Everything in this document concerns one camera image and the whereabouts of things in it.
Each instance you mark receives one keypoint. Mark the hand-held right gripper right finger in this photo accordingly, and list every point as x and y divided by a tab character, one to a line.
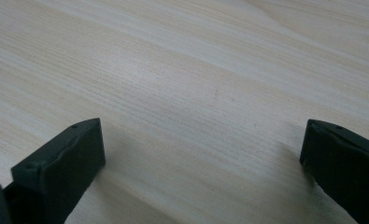
347	165

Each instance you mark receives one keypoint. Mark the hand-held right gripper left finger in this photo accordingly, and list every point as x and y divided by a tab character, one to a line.
60	168

